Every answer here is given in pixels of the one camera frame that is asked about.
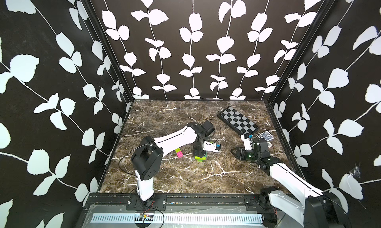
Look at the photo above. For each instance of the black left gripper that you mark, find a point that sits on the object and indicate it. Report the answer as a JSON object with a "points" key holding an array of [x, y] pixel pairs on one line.
{"points": [[199, 153]]}

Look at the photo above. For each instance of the white perforated cable tray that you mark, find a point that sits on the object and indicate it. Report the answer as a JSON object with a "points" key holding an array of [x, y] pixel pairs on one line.
{"points": [[171, 218]]}

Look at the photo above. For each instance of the black and white chessboard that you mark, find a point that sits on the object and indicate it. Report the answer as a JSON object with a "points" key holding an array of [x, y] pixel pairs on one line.
{"points": [[237, 121]]}

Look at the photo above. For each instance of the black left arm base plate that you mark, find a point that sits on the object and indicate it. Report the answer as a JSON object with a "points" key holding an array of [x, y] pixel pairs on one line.
{"points": [[155, 202]]}

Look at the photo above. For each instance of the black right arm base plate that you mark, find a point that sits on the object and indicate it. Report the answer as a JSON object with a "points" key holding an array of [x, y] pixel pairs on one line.
{"points": [[258, 202]]}

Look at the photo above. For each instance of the blue playing card box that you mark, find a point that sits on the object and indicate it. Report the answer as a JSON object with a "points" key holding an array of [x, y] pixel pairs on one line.
{"points": [[266, 135]]}

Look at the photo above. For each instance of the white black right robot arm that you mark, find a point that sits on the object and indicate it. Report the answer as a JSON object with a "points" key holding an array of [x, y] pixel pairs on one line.
{"points": [[308, 205]]}

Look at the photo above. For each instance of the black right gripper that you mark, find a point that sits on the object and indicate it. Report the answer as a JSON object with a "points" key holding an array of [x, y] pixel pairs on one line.
{"points": [[240, 151]]}

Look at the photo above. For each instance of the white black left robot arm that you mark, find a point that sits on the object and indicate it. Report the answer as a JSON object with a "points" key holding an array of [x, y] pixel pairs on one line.
{"points": [[147, 158]]}

